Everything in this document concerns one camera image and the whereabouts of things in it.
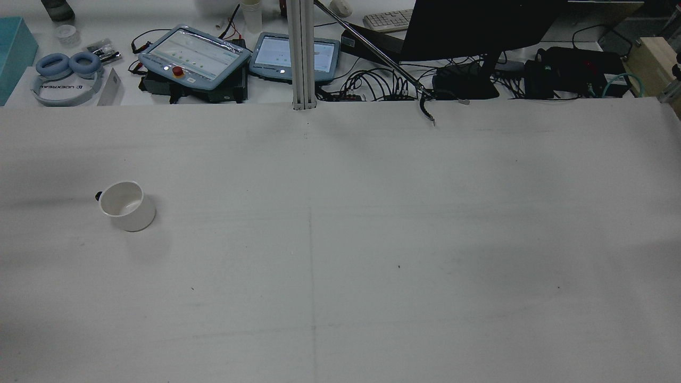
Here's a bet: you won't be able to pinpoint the white cup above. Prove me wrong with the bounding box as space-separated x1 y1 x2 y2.
95 181 156 232

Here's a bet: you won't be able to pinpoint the flat black case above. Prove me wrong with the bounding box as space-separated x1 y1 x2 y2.
340 27 405 65

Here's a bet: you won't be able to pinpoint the metal rod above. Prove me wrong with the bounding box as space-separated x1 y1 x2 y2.
314 0 438 99

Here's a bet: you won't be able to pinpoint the small robot teach pendant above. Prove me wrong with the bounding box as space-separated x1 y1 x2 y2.
249 32 341 83

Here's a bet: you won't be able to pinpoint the black equipment box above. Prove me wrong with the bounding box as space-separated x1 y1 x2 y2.
140 69 248 104

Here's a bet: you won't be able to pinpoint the black monitor stand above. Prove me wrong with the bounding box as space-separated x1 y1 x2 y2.
432 51 503 100

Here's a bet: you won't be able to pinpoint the beige keyboard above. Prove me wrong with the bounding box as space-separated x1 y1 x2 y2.
363 9 414 32

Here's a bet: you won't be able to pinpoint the large robot teach pendant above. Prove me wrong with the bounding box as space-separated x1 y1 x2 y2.
138 24 252 90

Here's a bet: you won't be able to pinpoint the black monitor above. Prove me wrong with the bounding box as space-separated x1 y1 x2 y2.
400 0 569 62

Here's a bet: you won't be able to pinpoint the white card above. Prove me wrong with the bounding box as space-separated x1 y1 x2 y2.
97 68 124 106

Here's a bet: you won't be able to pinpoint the black electronics box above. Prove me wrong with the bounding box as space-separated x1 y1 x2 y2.
525 47 631 99

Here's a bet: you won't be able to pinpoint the small plastic packet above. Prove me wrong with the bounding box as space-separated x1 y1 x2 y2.
87 39 122 63

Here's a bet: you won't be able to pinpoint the light blue headphones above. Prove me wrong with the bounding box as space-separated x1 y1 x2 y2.
31 52 103 107

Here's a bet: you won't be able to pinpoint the clear tape roll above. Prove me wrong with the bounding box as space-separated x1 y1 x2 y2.
55 24 80 46

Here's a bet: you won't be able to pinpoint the black bottle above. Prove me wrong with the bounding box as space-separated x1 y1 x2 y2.
41 0 75 22

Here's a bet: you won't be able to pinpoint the wooden box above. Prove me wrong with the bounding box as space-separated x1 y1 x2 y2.
629 37 681 115

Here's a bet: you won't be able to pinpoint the teal box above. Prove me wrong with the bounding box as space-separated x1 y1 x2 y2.
0 16 39 106

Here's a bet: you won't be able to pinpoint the black cable bundle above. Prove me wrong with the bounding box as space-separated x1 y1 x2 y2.
340 66 426 102

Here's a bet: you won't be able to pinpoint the cable with grey tip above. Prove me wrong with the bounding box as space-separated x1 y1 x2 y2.
419 93 437 127

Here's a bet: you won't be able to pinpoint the aluminium profile post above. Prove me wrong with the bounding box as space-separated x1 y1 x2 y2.
287 0 318 111

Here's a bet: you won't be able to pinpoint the red and black wires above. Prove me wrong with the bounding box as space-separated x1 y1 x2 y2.
218 4 245 41

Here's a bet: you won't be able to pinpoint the black looped cable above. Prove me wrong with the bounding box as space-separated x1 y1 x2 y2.
572 24 634 56

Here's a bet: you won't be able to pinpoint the teal cable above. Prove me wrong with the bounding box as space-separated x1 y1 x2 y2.
601 73 644 98

